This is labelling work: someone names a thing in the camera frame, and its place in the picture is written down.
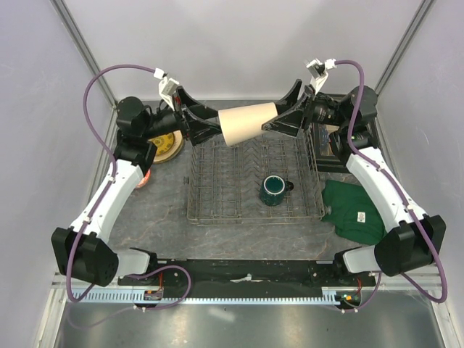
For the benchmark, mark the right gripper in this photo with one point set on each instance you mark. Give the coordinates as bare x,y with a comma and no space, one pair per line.
290,122

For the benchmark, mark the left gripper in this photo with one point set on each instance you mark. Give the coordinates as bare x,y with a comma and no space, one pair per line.
196,131

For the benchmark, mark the cream bird plate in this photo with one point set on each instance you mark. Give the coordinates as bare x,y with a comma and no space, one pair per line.
179,142

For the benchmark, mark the beige cup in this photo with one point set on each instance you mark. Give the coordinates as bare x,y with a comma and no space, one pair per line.
240,124

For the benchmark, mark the yellow patterned small plate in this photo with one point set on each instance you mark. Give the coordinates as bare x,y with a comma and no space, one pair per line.
165,144

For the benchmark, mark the dark green mug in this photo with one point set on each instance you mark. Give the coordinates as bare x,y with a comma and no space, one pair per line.
273,190

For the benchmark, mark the white red patterned bowl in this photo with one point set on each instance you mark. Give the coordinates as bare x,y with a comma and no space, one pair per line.
144,180

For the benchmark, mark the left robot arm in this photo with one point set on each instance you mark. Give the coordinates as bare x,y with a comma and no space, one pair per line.
81,250

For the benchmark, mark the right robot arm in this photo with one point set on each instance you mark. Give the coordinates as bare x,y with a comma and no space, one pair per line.
413,237

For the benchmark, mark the black glass-lid display box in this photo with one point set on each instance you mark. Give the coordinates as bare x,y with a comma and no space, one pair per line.
326,161

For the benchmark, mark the green cloth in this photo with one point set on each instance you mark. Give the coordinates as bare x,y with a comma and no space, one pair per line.
353,213

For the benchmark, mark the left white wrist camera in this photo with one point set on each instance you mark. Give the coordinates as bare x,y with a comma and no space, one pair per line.
166,87

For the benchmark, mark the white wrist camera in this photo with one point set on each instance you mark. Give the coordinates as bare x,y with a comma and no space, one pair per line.
319,72
166,87

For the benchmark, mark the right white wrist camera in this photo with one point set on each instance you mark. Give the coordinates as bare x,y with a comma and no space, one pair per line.
319,72

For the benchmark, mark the wire dish rack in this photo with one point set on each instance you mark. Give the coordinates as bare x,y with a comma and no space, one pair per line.
224,182

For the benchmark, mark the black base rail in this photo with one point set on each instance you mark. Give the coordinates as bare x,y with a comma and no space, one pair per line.
260,277

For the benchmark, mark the slotted cable duct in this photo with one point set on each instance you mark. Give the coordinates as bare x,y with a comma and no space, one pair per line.
145,297

